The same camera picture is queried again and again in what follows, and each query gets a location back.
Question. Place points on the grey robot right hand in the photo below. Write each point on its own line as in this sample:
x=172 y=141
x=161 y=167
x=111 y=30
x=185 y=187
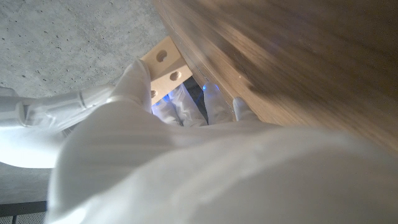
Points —
x=31 y=124

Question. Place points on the wooden block with holes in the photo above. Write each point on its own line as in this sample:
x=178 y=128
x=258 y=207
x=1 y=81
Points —
x=168 y=68

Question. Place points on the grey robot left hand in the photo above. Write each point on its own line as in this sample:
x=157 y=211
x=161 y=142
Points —
x=202 y=174

